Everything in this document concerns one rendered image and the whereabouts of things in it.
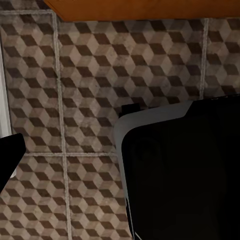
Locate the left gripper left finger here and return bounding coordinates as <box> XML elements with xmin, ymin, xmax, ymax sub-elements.
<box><xmin>0</xmin><ymin>133</ymin><xmax>26</xmax><ymax>193</ymax></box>

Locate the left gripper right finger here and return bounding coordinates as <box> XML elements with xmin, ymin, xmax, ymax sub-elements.
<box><xmin>224</xmin><ymin>133</ymin><xmax>240</xmax><ymax>173</ymax></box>

